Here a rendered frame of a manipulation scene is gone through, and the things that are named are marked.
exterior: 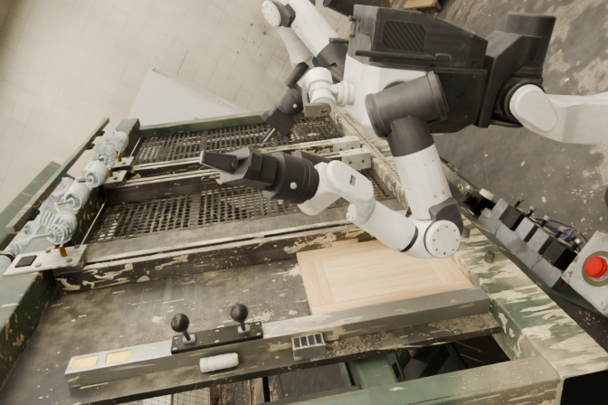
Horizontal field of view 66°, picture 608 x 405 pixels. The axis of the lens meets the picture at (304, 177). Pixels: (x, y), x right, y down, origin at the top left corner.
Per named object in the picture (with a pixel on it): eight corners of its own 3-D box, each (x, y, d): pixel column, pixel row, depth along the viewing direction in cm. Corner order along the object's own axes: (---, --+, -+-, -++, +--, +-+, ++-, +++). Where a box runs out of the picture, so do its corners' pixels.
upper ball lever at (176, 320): (199, 348, 103) (187, 326, 93) (182, 352, 103) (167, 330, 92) (198, 332, 105) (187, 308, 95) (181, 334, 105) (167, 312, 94)
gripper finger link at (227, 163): (202, 147, 80) (235, 156, 83) (199, 166, 79) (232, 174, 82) (205, 146, 78) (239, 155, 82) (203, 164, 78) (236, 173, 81)
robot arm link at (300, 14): (266, -12, 131) (317, 51, 131) (300, -32, 136) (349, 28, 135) (259, 12, 142) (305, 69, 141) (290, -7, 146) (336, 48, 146)
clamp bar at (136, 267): (430, 240, 142) (431, 165, 132) (15, 306, 129) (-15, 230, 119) (417, 224, 151) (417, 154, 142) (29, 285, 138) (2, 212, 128)
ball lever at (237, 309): (253, 339, 105) (248, 316, 94) (236, 342, 104) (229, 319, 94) (251, 322, 107) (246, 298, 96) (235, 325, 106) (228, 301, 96)
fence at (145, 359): (489, 312, 111) (490, 297, 109) (69, 388, 100) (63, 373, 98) (479, 298, 115) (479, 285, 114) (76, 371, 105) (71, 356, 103)
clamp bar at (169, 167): (361, 155, 212) (359, 103, 203) (89, 193, 199) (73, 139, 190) (356, 148, 221) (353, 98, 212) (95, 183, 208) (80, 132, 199)
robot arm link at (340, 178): (299, 199, 92) (353, 231, 96) (326, 177, 86) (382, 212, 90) (306, 175, 96) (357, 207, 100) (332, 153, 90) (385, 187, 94)
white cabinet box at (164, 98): (323, 153, 534) (148, 69, 471) (300, 197, 543) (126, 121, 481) (311, 141, 591) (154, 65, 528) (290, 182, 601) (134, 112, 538)
